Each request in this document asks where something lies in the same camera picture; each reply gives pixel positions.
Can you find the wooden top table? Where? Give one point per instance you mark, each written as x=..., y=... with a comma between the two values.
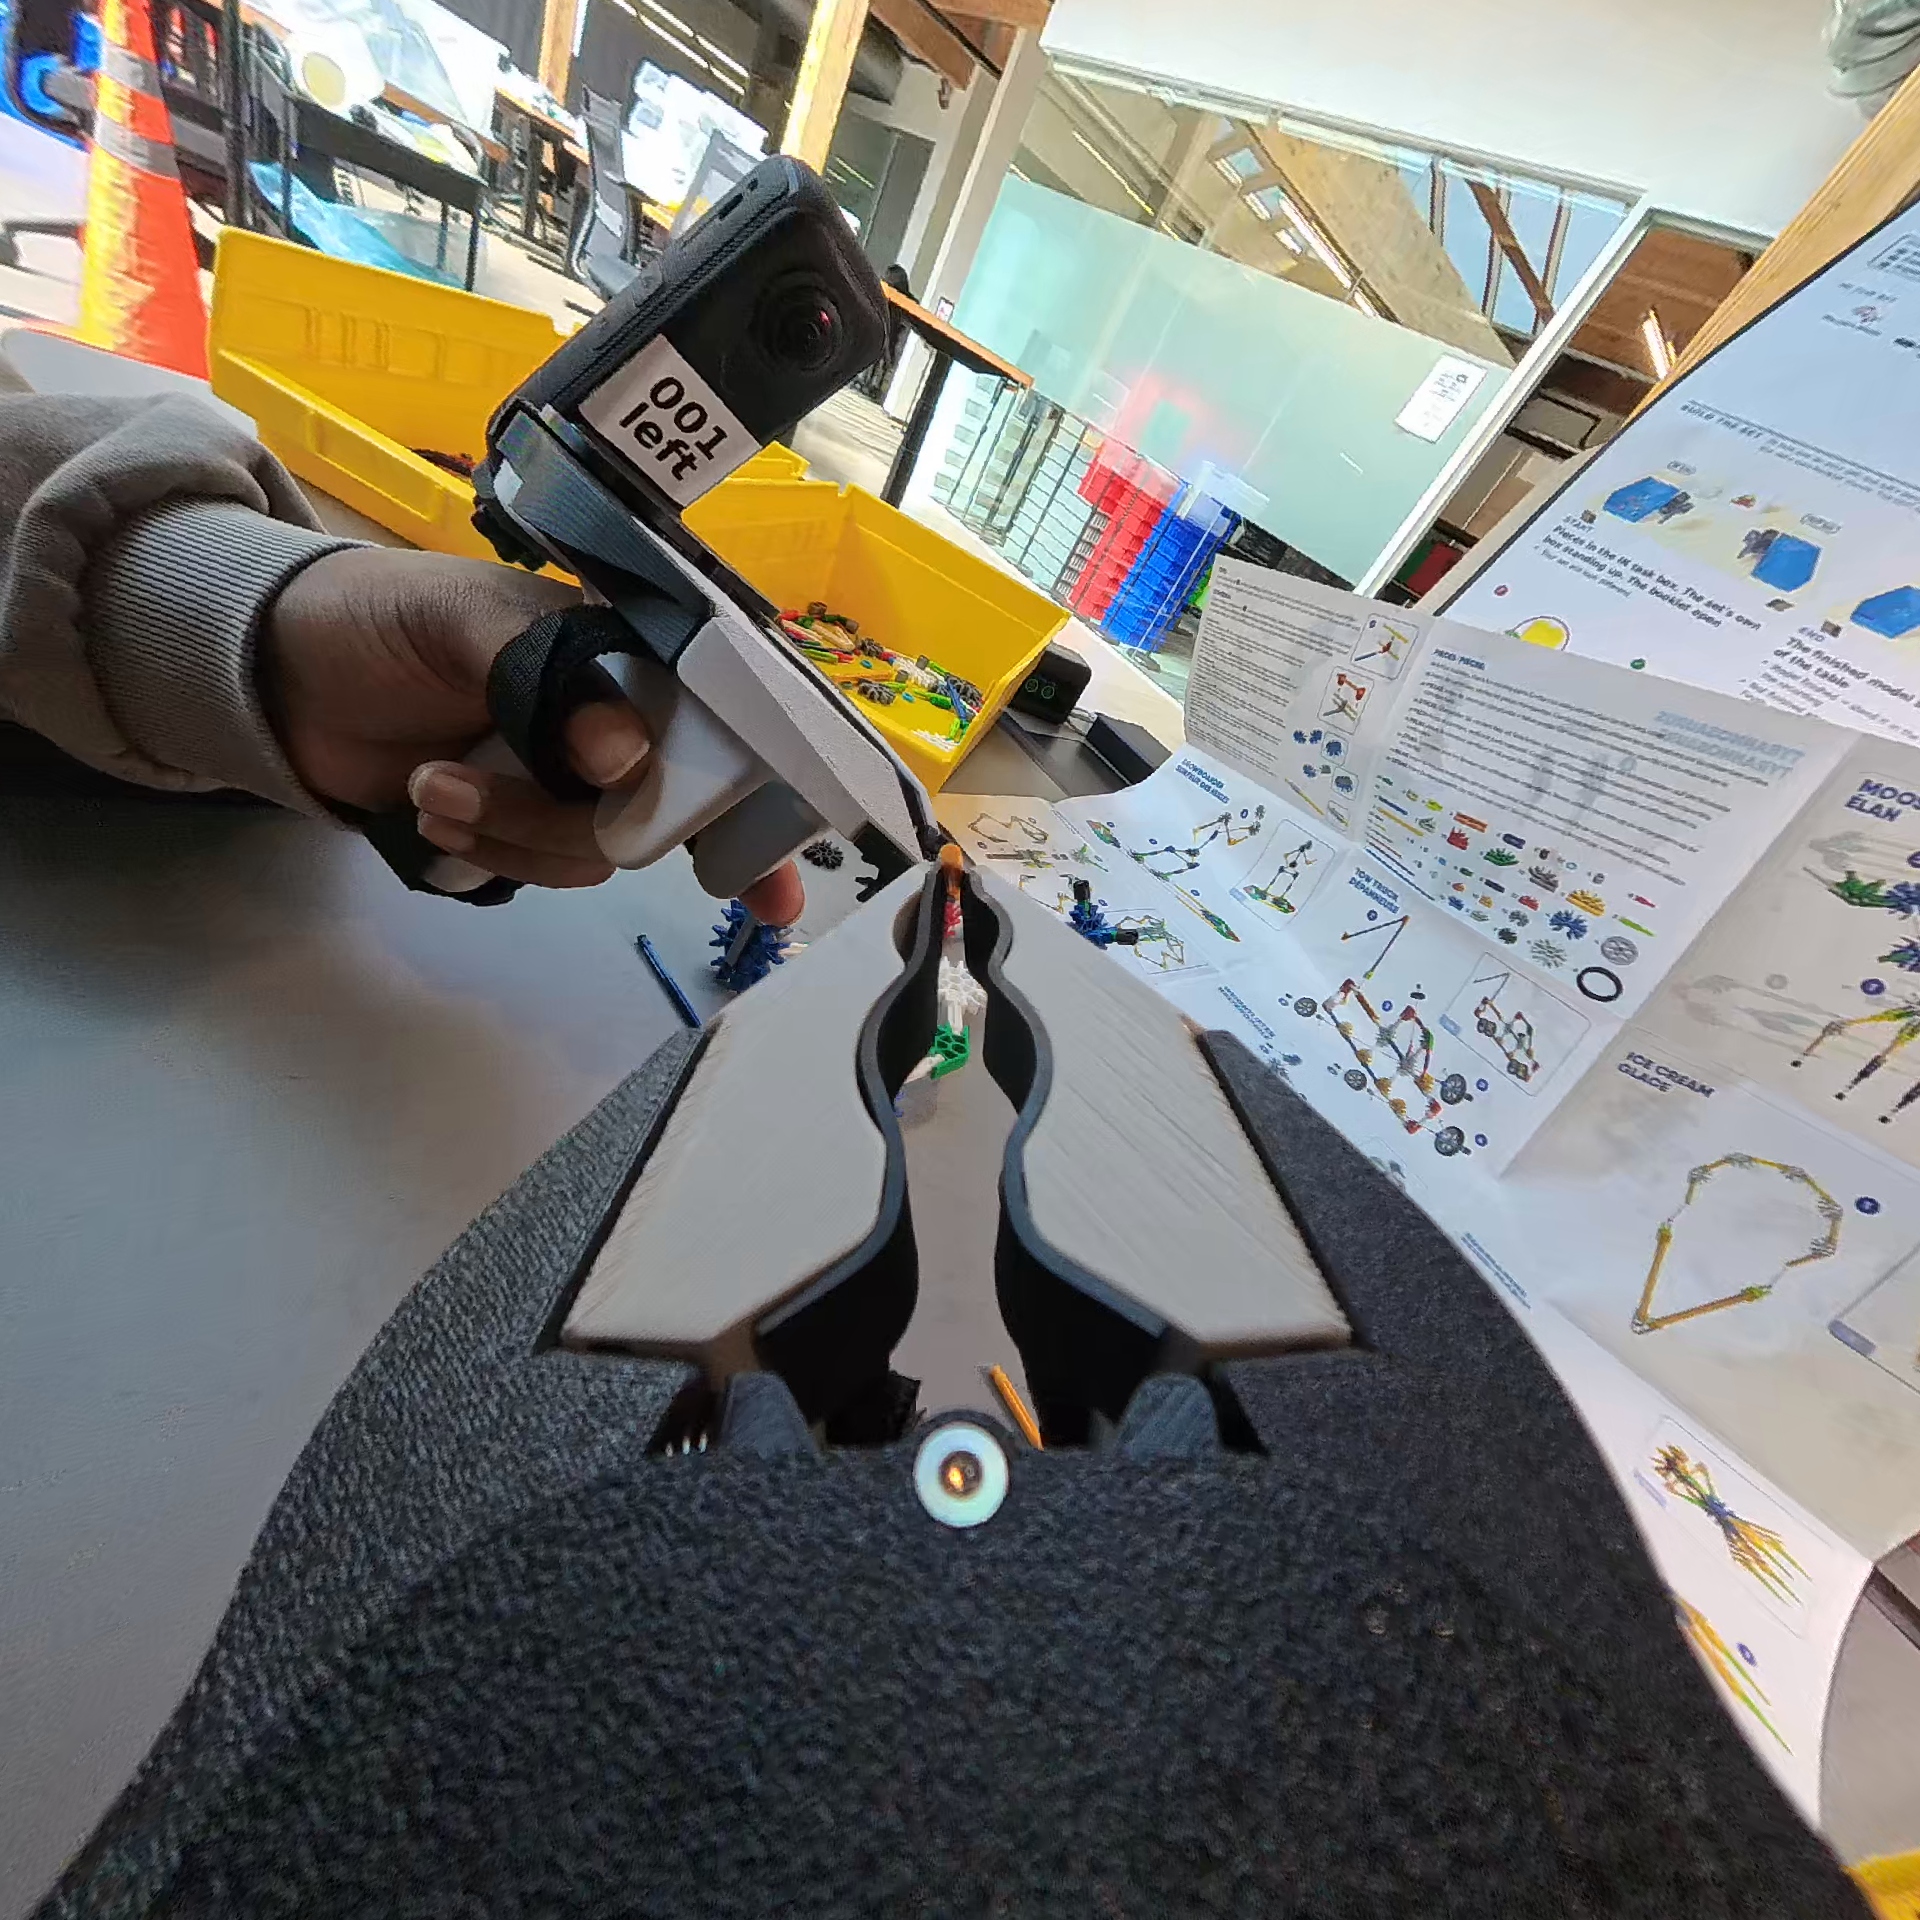
x=962, y=332

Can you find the white instruction board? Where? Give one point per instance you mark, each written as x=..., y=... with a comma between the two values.
x=1724, y=481

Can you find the stack of red bins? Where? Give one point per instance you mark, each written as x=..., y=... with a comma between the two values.
x=1119, y=524

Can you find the pile of toy construction pieces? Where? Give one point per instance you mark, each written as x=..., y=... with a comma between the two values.
x=870, y=662

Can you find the background office chair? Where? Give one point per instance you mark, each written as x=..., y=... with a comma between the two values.
x=609, y=195

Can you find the person's left forearm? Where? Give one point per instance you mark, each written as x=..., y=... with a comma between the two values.
x=137, y=585

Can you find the orange traffic cone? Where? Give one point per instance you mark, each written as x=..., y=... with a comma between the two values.
x=142, y=224

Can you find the long blue toy rod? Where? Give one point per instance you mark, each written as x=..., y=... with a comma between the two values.
x=668, y=983

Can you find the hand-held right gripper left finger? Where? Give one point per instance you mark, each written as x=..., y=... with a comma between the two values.
x=734, y=1184

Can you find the flat black device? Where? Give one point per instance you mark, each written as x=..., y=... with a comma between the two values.
x=1110, y=748

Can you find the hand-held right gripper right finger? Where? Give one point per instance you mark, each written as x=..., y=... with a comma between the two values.
x=1171, y=1184

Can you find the stack of blue bins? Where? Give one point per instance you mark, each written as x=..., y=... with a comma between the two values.
x=1185, y=563

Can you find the folded white instruction sheet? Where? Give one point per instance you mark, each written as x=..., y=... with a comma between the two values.
x=1500, y=839

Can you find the black device with green display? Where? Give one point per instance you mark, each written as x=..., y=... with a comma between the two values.
x=1050, y=681

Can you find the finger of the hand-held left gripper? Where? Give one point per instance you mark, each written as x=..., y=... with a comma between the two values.
x=796, y=705

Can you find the white paper sign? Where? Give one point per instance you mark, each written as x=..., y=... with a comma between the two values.
x=1437, y=398

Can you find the yellow plastic bin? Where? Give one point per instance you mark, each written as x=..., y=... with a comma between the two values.
x=347, y=375
x=901, y=580
x=1893, y=1893

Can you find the multicolour toy construction model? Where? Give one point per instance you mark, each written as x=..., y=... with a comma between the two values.
x=949, y=1051

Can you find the grey desk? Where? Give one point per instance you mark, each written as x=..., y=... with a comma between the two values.
x=301, y=1125

